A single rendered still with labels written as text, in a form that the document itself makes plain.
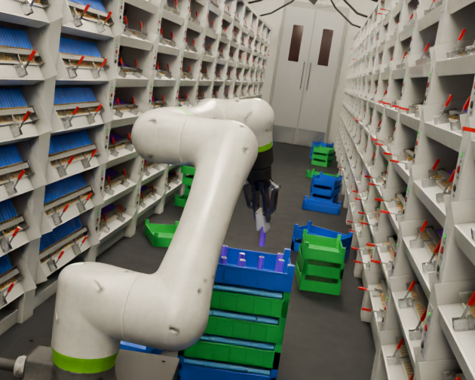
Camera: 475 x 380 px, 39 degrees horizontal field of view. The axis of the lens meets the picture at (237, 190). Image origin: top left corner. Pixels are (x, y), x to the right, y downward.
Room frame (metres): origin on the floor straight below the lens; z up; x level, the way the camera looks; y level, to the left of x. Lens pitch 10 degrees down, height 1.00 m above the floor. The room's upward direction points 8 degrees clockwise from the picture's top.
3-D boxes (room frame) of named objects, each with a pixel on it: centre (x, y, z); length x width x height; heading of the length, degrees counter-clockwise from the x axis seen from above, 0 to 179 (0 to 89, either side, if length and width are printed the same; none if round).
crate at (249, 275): (1.98, -0.05, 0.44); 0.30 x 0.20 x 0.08; 91
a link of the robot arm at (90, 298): (1.22, 0.23, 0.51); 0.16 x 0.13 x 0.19; 79
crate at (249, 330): (1.98, -0.05, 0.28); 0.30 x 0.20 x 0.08; 91
